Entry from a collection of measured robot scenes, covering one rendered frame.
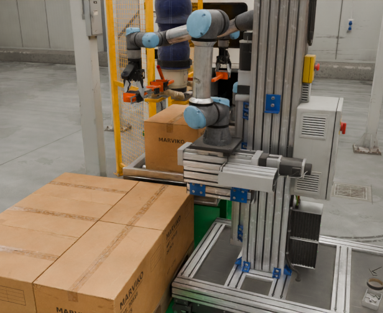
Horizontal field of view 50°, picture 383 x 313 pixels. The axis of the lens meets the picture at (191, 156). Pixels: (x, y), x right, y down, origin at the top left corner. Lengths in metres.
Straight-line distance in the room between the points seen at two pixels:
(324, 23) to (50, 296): 10.12
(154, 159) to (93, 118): 1.06
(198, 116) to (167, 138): 0.97
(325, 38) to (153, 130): 8.79
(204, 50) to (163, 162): 1.24
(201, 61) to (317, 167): 0.79
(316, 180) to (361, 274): 0.76
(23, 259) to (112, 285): 0.50
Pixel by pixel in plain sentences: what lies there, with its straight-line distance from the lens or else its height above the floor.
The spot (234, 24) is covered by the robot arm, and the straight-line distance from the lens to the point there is 2.55.
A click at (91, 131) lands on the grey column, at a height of 0.63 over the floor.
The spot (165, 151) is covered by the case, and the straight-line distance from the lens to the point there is 2.91.
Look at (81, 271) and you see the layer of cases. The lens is 2.05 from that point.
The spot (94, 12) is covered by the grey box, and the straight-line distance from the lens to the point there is 3.71.
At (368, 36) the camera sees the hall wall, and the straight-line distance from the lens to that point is 11.29.
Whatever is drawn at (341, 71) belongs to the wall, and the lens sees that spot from 11.23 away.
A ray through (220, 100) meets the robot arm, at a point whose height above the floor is 1.26.
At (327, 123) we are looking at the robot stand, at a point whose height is 1.16.
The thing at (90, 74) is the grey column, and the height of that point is 1.14.
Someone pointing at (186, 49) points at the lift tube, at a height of 1.44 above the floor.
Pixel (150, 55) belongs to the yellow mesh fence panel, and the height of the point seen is 1.32.
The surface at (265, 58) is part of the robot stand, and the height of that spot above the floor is 1.46.
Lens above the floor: 1.69
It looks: 20 degrees down
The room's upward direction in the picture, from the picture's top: straight up
